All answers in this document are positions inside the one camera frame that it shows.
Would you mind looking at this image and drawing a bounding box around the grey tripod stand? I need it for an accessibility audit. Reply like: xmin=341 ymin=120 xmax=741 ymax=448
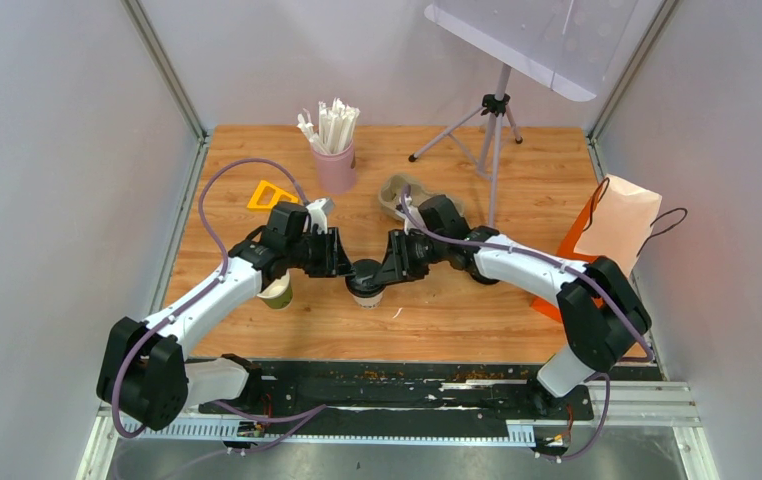
xmin=408 ymin=63 xmax=523 ymax=227

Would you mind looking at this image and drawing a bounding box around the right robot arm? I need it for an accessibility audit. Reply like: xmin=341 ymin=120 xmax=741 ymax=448
xmin=350 ymin=195 xmax=652 ymax=418

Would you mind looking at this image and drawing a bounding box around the black cup lid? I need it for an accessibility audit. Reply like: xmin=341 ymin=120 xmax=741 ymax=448
xmin=345 ymin=259 xmax=385 ymax=299

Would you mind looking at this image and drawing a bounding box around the pink straw holder cup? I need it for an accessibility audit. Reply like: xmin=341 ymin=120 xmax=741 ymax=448
xmin=311 ymin=142 xmax=357 ymax=195

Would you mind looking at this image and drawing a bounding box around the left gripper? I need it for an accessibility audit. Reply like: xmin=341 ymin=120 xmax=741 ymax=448
xmin=287 ymin=227 xmax=358 ymax=279

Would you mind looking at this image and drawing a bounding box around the wrapped straws bundle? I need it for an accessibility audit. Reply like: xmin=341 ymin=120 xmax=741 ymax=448
xmin=297 ymin=98 xmax=361 ymax=155

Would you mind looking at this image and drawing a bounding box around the stack of black lids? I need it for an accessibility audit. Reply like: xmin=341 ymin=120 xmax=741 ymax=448
xmin=470 ymin=272 xmax=498 ymax=285

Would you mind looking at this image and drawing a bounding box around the orange paper bag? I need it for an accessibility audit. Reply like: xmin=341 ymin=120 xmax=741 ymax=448
xmin=529 ymin=174 xmax=689 ymax=326

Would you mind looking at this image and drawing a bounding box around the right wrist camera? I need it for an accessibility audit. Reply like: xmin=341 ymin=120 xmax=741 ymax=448
xmin=402 ymin=211 xmax=421 ymax=234

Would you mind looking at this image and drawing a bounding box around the white paper cup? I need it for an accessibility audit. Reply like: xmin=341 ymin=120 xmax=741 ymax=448
xmin=353 ymin=291 xmax=384 ymax=309

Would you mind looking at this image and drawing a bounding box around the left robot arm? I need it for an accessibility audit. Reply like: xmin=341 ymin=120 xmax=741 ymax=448
xmin=96 ymin=198 xmax=353 ymax=430

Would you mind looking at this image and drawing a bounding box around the green paper cup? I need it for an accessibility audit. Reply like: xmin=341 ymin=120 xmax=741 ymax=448
xmin=257 ymin=272 xmax=293 ymax=310

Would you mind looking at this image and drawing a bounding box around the yellow triangular plastic piece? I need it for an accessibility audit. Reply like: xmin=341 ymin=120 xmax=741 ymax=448
xmin=246 ymin=180 xmax=300 ymax=212

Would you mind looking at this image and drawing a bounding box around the white board on tripod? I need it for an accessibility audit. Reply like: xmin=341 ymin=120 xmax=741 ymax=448
xmin=424 ymin=0 xmax=637 ymax=103

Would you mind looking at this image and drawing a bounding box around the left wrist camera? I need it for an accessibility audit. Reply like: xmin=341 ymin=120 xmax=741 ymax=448
xmin=306 ymin=197 xmax=335 ymax=234

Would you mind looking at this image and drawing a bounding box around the pulp cup carrier tray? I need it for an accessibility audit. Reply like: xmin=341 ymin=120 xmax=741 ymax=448
xmin=377 ymin=173 xmax=442 ymax=220

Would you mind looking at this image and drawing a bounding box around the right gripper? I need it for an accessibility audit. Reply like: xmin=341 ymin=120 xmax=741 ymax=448
xmin=374 ymin=231 xmax=446 ymax=288

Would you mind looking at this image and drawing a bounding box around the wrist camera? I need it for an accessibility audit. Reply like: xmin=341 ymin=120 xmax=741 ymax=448
xmin=402 ymin=211 xmax=421 ymax=234
xmin=306 ymin=197 xmax=335 ymax=234

